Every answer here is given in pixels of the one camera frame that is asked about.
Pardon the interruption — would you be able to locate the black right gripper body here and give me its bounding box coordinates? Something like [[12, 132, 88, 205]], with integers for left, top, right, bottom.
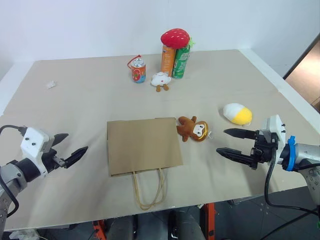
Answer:
[[250, 130, 279, 170]]

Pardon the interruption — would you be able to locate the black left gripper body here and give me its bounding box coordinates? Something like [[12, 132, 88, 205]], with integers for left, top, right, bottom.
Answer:
[[41, 149, 68, 174]]

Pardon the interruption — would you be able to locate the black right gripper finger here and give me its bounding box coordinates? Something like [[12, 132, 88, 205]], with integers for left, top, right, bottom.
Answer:
[[215, 147, 252, 167], [223, 128, 259, 141]]

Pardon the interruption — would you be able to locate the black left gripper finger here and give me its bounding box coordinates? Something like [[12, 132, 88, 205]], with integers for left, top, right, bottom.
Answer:
[[65, 146, 89, 168], [51, 133, 70, 151]]

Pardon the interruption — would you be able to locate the white and yellow egg plush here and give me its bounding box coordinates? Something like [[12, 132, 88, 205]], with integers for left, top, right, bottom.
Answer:
[[222, 102, 253, 127]]

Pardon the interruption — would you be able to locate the beige table cover sheet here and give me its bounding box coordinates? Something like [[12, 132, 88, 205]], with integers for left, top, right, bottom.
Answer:
[[0, 49, 320, 231]]

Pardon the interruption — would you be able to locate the brown monkey plush toy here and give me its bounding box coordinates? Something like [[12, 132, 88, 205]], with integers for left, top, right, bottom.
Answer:
[[176, 115, 213, 143]]

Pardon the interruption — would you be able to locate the orange table leg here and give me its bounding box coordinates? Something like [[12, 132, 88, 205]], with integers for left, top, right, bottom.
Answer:
[[93, 219, 108, 240], [202, 202, 217, 240]]

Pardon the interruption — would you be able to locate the dark rounded shape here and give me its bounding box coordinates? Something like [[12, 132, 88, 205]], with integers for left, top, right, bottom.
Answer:
[[171, 208, 204, 240]]

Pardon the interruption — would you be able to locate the brown wooden panel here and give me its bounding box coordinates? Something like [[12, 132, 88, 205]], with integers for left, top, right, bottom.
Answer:
[[283, 32, 320, 114]]

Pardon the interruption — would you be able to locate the tall green drink can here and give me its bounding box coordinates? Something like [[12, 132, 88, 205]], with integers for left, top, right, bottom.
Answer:
[[171, 46, 191, 80]]

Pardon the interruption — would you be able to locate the white sheep plush toy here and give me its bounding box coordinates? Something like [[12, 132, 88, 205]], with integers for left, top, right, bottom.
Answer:
[[150, 71, 172, 93]]

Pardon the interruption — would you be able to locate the tall orange drink can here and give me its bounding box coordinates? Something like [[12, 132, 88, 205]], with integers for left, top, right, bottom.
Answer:
[[160, 44, 177, 78]]

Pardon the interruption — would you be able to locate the red strawberry plush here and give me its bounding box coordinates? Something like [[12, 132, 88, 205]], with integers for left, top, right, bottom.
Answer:
[[160, 28, 195, 49]]

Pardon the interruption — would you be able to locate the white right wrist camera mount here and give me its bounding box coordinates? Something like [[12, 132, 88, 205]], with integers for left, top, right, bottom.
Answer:
[[260, 114, 287, 151]]

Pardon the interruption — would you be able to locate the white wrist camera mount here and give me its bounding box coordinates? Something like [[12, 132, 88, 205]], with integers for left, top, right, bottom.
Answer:
[[260, 114, 287, 151], [20, 127, 55, 174]]

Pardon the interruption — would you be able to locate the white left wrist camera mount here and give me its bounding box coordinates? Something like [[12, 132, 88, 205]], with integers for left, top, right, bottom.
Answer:
[[20, 127, 55, 174]]

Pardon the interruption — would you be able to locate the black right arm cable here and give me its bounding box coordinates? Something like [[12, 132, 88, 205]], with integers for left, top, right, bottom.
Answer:
[[264, 146, 320, 219]]

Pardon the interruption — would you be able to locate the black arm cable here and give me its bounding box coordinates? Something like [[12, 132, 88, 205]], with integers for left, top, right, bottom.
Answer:
[[264, 146, 320, 219], [0, 124, 28, 137]]

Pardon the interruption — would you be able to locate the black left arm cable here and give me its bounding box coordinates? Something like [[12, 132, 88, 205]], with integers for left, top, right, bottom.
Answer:
[[0, 124, 28, 137]]

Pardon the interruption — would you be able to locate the brown paper bag with handles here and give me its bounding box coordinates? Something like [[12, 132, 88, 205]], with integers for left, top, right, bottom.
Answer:
[[106, 117, 184, 210]]

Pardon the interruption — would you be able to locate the small can plush red strap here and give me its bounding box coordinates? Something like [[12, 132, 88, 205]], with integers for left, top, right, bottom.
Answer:
[[127, 54, 147, 84]]

